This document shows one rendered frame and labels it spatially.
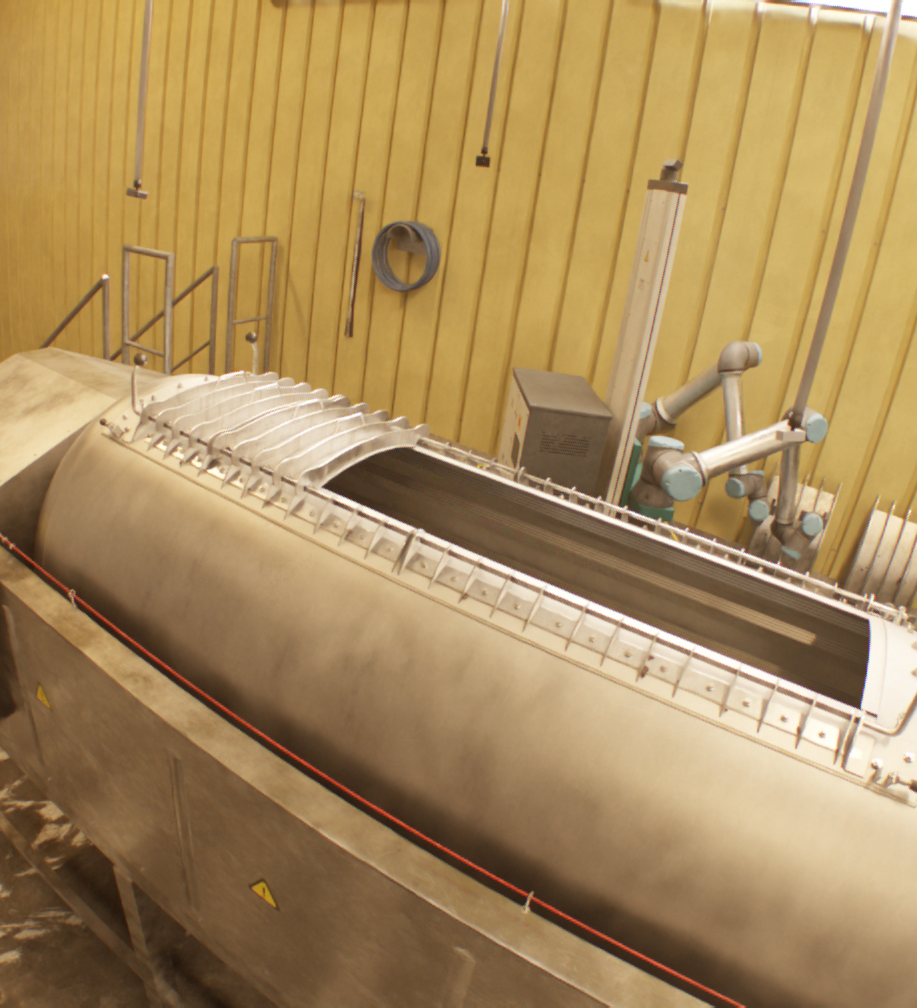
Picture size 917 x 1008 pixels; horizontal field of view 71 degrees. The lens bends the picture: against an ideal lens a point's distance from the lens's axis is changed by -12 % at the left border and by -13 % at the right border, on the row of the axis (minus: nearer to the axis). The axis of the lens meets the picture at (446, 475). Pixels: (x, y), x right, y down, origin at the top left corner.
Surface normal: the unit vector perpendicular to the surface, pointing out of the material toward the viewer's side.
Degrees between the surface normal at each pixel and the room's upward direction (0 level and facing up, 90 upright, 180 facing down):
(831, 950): 65
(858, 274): 90
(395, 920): 90
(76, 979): 0
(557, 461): 90
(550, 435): 90
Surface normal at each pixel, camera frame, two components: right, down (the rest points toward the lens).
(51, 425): -0.06, -0.75
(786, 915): -0.40, -0.18
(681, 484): -0.02, 0.44
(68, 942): 0.14, -0.91
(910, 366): -0.53, 0.27
